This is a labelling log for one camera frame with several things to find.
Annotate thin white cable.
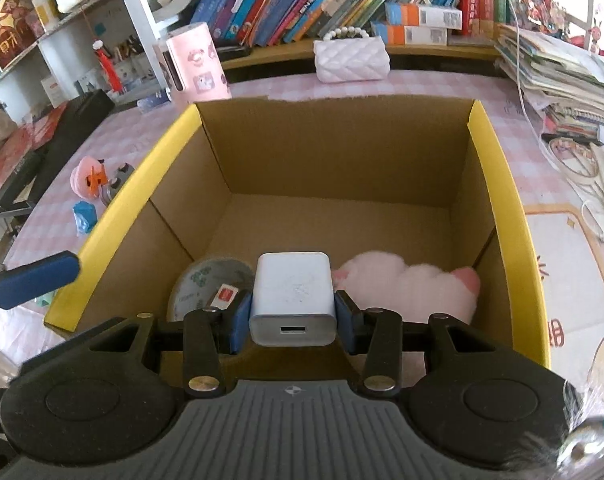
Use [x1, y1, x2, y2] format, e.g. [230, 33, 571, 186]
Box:
[487, 0, 588, 186]

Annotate white quilted purse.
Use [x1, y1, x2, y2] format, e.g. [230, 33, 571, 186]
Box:
[314, 26, 390, 83]

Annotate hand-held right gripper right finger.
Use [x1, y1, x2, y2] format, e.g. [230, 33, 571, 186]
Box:
[333, 290, 513, 396]

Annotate shiny silver bauble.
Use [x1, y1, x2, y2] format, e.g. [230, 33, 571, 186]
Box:
[557, 415, 604, 471]

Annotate stack of papers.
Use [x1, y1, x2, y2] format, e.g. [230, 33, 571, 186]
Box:
[494, 22, 604, 131]

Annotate orange blue white carton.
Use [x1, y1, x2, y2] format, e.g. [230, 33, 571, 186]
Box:
[384, 2, 463, 29]
[372, 21, 447, 46]

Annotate fortune god paper lantern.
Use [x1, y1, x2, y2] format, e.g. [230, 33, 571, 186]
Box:
[0, 0, 32, 71]

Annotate acrylic character stands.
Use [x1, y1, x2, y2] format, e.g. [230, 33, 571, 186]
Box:
[519, 0, 568, 36]

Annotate small blue toy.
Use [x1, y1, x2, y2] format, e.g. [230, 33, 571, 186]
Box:
[73, 201, 99, 235]

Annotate white charger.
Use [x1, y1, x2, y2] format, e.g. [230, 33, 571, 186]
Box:
[248, 251, 339, 348]

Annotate row of leaning blue books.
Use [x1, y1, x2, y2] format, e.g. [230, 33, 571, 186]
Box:
[187, 0, 463, 46]

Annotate pink round toy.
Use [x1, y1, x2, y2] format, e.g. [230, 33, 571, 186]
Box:
[70, 156, 107, 196]

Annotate pink humidifier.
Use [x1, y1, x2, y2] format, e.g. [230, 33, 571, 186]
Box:
[154, 22, 233, 106]

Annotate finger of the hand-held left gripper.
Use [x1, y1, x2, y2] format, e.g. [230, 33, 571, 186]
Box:
[0, 251, 81, 311]

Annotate black long box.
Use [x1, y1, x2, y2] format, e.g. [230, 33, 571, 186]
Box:
[0, 152, 40, 211]

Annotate yellow cardboard box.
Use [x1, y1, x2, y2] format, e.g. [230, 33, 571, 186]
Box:
[44, 97, 553, 368]

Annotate white red label box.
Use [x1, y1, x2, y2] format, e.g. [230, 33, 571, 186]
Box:
[40, 76, 65, 108]

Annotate white pen holders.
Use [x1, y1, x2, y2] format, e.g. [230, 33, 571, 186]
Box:
[112, 35, 155, 86]

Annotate red tassel ornament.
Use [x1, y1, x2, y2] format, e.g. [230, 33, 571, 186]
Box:
[92, 40, 122, 93]

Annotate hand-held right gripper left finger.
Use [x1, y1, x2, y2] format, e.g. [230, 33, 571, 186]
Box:
[82, 290, 255, 398]

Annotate white bottle yellow label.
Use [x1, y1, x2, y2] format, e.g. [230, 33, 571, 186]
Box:
[32, 0, 57, 28]

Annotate small white red packet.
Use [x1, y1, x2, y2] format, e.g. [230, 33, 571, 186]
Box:
[208, 285, 240, 311]

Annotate white bookshelf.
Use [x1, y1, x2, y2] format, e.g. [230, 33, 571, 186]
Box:
[0, 0, 503, 106]

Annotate yellow tape roll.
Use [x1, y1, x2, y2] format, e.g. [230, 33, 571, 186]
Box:
[167, 256, 255, 323]

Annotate red plush ornaments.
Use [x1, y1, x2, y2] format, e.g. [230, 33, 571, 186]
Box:
[567, 20, 604, 66]

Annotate pink plush toy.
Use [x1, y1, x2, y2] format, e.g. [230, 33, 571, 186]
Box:
[331, 252, 482, 326]

